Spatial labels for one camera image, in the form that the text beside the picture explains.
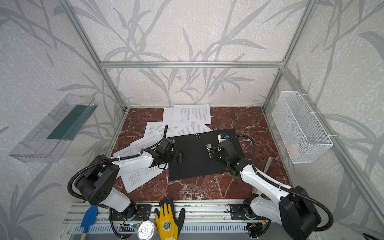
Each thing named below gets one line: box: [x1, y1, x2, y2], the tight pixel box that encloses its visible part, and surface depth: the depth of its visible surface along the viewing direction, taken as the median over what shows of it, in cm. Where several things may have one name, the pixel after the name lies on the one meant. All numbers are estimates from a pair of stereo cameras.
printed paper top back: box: [172, 103, 212, 125], surface depth 121 cm
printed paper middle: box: [144, 121, 181, 138], surface depth 110 cm
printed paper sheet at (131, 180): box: [120, 164, 169, 194], surface depth 88 cm
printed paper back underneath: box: [163, 107, 175, 128], surface depth 118 cm
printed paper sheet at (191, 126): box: [167, 116, 213, 138], surface depth 110 cm
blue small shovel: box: [80, 205, 98, 234], surface depth 75 cm
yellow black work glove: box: [154, 197, 186, 240], surface depth 72 cm
